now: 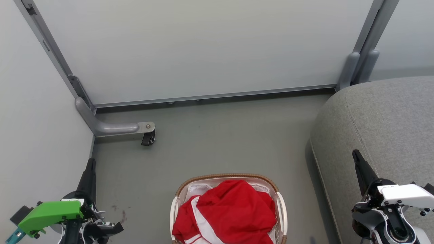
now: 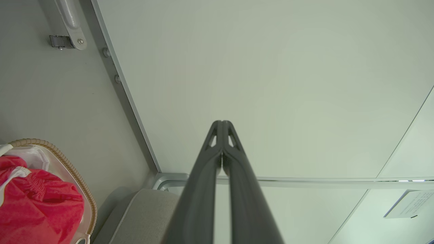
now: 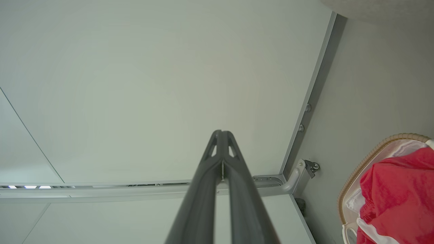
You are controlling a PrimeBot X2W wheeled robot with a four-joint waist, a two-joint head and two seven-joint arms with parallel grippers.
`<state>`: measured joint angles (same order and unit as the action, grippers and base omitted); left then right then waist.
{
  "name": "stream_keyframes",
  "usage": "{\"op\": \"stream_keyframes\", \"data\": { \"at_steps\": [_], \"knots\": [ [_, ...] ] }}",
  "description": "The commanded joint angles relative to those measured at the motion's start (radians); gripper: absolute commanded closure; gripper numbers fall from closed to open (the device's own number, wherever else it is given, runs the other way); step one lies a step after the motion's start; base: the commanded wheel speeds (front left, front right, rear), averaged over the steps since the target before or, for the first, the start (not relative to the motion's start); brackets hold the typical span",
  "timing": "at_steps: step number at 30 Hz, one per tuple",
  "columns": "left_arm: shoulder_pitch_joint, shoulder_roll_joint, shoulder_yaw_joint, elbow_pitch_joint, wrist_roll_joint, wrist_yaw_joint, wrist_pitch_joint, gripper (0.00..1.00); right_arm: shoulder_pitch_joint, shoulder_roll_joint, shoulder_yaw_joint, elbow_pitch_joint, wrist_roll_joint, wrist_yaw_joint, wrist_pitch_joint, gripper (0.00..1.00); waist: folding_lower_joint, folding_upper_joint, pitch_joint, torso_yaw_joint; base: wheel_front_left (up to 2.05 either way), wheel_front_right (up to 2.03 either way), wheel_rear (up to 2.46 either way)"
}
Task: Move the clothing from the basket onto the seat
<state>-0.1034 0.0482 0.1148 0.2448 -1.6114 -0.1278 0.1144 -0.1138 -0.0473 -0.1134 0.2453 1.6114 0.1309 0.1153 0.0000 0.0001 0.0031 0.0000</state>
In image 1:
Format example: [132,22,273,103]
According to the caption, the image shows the grey partition bottom rail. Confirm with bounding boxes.
[92,84,337,109]

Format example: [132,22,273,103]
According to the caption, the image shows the teal left camera connector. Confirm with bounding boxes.
[5,227,26,244]

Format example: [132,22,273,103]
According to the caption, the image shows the grey fabric sofa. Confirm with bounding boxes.
[310,76,434,244]

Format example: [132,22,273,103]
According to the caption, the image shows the black caster wheel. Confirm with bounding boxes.
[141,130,156,147]

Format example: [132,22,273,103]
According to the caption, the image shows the grey double partition post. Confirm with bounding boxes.
[336,0,400,92]

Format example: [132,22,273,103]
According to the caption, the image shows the grey partition post with foot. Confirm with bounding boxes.
[14,0,156,138]

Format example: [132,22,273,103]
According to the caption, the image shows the white laundry basket brown rim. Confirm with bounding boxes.
[170,174,288,244]

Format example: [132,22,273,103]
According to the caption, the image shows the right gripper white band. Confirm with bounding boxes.
[352,149,434,216]

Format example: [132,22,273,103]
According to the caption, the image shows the white partition panel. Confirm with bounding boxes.
[32,0,375,105]

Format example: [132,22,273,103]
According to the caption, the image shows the red garment white stripes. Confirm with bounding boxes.
[172,180,277,244]

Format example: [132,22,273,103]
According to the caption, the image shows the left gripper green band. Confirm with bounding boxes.
[18,158,102,238]

